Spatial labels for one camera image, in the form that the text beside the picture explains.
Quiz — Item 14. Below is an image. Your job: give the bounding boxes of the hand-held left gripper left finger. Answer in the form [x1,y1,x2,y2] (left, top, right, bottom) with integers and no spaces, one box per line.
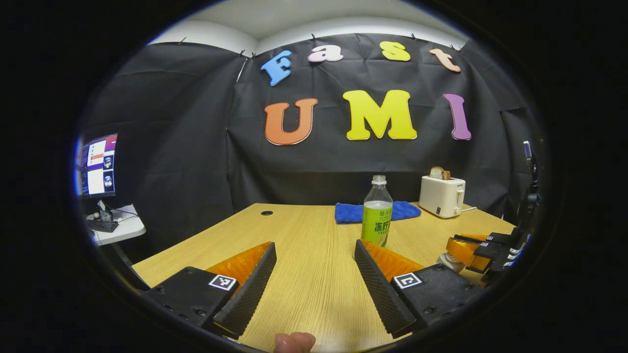
[142,241,278,340]

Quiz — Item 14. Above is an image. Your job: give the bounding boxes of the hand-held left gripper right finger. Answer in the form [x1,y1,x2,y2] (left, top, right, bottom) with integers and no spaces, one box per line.
[353,239,486,339]

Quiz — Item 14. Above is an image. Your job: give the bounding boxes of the grey ceramic teacup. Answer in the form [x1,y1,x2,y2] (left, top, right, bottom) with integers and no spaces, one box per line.
[437,257,467,274]

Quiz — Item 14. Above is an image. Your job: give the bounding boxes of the green label water bottle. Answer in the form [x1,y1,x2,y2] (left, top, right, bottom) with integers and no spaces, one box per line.
[361,175,393,247]

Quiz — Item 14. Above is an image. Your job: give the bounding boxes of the white toaster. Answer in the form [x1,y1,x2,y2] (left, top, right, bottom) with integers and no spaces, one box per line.
[419,176,466,219]

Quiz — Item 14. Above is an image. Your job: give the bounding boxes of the blue towel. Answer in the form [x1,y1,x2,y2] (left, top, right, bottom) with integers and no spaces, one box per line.
[335,201,422,225]

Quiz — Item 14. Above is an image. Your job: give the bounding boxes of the white side table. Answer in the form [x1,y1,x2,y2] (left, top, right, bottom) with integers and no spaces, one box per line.
[88,203,146,246]

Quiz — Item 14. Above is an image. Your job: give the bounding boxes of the black keyboard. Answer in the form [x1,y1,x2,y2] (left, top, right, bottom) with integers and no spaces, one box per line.
[86,219,119,233]

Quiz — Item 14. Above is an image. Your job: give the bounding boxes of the computer monitor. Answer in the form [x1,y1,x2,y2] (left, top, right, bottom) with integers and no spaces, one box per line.
[76,133,118,198]

